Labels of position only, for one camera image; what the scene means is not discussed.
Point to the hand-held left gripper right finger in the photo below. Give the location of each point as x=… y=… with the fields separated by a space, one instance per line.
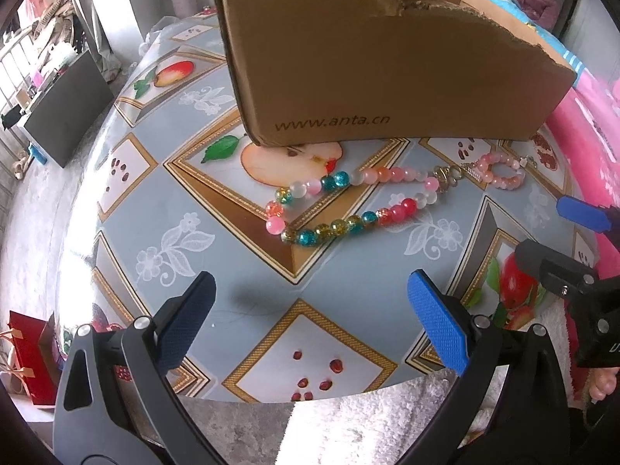
x=438 y=324

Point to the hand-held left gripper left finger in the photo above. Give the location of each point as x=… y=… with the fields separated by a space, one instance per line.
x=189 y=322

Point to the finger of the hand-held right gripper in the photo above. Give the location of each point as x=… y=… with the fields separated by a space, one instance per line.
x=581 y=215
x=547 y=264

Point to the silver ribbed metal clasp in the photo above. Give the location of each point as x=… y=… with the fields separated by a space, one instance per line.
x=472 y=170

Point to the gold metal charm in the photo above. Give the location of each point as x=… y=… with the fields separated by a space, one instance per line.
x=445 y=177

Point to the brown cardboard box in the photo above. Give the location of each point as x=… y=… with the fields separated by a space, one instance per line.
x=387 y=58

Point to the person's right hand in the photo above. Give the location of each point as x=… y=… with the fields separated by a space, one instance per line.
x=603 y=382

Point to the pink blanket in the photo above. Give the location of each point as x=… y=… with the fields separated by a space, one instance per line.
x=600 y=145

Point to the fruit printed tablecloth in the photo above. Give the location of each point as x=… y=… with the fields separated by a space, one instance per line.
x=145 y=193

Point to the red gift bag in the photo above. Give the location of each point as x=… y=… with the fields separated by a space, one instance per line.
x=29 y=353

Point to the dark cabinet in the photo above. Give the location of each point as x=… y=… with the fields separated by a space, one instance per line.
x=68 y=111

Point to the clear plastic bag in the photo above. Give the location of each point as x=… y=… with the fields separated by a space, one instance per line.
x=155 y=34

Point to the metal window railing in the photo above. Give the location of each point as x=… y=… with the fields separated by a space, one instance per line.
x=19 y=72

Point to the grey curtain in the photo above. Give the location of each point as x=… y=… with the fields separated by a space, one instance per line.
x=92 y=9

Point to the pile of clothes on rack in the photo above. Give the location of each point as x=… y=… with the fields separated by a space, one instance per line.
x=53 y=24

